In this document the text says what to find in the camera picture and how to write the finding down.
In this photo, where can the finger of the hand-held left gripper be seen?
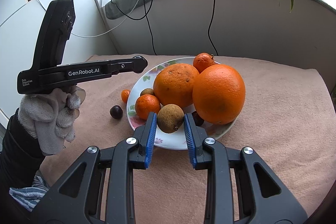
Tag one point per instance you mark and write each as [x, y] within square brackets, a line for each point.
[123, 65]

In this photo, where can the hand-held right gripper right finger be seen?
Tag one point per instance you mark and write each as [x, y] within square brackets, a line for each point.
[189, 142]

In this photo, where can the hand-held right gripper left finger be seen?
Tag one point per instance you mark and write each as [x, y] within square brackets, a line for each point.
[150, 140]

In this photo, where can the floral white plate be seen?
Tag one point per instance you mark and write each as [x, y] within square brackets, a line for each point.
[170, 138]

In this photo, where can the large brown longan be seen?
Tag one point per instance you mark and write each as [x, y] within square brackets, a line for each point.
[170, 119]

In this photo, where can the small tangerine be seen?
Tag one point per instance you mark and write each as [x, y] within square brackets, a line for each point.
[147, 107]

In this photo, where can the small brown longan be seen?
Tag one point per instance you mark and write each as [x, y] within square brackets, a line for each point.
[147, 92]

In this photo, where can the large smooth orange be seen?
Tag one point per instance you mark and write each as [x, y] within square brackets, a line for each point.
[219, 95]

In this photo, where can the tangerine with stem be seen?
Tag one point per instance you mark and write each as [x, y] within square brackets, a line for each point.
[203, 62]

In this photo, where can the person's left forearm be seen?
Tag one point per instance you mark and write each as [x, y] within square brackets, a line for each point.
[15, 155]

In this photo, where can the person's left hand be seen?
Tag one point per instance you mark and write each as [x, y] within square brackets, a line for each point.
[44, 113]

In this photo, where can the small orange kumquat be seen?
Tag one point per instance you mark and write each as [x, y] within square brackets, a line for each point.
[125, 96]

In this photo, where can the white cabinet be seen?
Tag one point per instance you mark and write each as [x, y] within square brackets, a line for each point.
[21, 29]

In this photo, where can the large rough orange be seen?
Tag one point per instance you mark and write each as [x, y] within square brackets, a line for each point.
[176, 85]

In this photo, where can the beige blanket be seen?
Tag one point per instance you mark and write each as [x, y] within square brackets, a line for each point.
[275, 121]

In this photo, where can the striped cloth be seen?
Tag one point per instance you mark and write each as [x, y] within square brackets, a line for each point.
[26, 195]

